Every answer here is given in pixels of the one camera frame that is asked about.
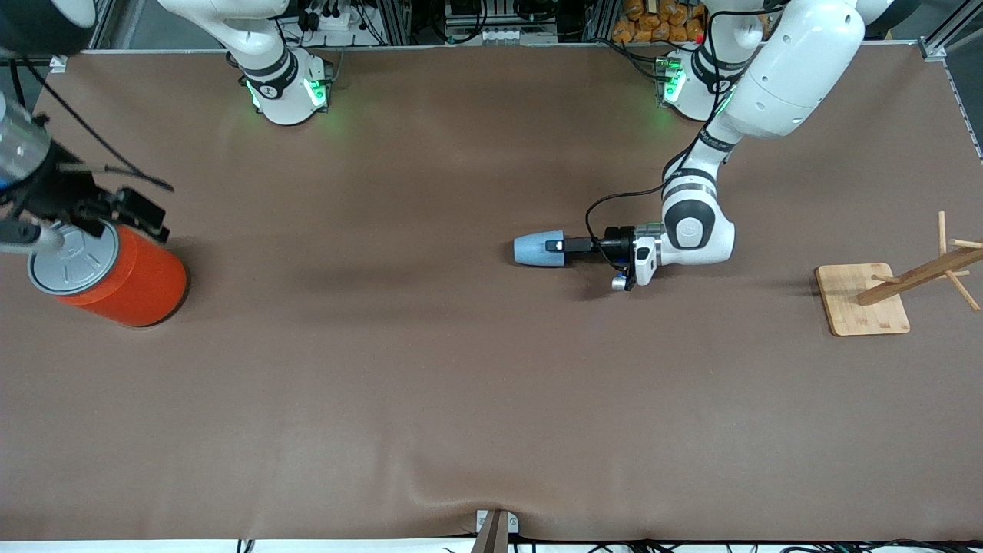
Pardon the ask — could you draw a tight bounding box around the aluminium frame profile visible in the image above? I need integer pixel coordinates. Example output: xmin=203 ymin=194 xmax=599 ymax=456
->
xmin=46 ymin=0 xmax=116 ymax=74
xmin=918 ymin=0 xmax=983 ymax=64

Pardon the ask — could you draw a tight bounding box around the light blue plastic cup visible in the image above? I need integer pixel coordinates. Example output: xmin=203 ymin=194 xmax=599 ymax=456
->
xmin=512 ymin=229 xmax=568 ymax=269

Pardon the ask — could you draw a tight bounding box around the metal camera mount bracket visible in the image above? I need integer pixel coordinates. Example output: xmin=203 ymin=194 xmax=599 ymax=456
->
xmin=472 ymin=508 xmax=520 ymax=553

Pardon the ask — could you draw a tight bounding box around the orange can with grey lid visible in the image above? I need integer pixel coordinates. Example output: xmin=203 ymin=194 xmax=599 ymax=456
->
xmin=28 ymin=219 xmax=188 ymax=329

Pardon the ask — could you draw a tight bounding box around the wooden mug tree stand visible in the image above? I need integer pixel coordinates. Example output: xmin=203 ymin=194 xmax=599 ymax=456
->
xmin=814 ymin=211 xmax=983 ymax=337

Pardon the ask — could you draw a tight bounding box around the brown table cover cloth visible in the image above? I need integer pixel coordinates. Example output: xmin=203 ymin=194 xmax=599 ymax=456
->
xmin=0 ymin=42 xmax=983 ymax=543

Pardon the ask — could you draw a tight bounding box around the white power strip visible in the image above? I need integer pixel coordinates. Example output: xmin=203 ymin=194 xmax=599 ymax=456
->
xmin=306 ymin=6 xmax=356 ymax=33

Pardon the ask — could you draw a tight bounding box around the white terminal block strip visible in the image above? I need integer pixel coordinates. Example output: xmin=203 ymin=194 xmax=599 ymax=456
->
xmin=480 ymin=27 xmax=558 ymax=45

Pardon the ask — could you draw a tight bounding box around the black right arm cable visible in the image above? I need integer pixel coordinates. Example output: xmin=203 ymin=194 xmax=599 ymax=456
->
xmin=0 ymin=55 xmax=174 ymax=193

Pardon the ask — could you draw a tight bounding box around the orange snack bags pile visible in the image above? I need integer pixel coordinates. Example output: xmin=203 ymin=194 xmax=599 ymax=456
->
xmin=612 ymin=0 xmax=706 ymax=44

